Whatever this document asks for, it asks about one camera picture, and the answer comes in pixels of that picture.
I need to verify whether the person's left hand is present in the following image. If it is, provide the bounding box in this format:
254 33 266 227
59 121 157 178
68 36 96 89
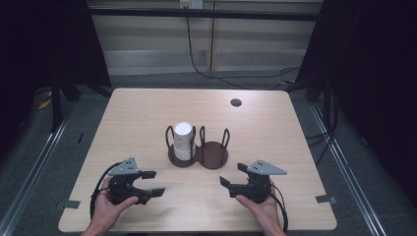
92 176 140 227

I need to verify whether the white wall outlet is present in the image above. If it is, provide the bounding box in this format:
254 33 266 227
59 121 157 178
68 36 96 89
179 0 205 10

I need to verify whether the long black wall cable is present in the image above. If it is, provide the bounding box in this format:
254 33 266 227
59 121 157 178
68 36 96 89
185 16 301 90

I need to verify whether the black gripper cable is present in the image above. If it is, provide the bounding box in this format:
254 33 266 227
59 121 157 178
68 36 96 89
89 161 123 219
269 184 290 234

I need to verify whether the black horizontal bar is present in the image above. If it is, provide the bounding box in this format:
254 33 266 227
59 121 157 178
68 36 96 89
88 8 321 23

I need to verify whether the stack of white paper cups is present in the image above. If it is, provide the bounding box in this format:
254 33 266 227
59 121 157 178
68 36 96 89
172 121 197 161

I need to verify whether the black stand post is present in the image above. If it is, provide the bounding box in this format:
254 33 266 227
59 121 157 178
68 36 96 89
50 73 63 134

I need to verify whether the black curtain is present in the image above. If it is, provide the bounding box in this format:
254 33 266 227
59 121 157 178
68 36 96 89
0 0 112 158
296 0 417 201

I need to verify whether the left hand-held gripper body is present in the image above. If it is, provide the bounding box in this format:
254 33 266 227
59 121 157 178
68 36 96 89
106 156 147 207

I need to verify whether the person's right hand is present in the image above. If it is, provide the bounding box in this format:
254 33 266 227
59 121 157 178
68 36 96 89
235 178 283 228

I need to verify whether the bundle of black floor cables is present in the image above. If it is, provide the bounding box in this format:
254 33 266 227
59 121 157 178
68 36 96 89
306 88 341 165

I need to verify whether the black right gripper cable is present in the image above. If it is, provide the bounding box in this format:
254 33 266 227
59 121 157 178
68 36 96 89
269 184 290 234

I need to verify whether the grey tape strip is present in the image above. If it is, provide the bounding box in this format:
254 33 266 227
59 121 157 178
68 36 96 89
315 194 337 205
55 200 82 210

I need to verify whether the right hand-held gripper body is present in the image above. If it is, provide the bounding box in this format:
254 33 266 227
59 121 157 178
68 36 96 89
228 159 288 205

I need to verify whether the metal floor rail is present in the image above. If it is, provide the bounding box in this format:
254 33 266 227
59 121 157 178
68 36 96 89
0 104 76 236
309 103 388 236

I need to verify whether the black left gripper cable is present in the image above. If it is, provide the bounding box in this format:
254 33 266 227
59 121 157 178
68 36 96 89
89 161 123 219

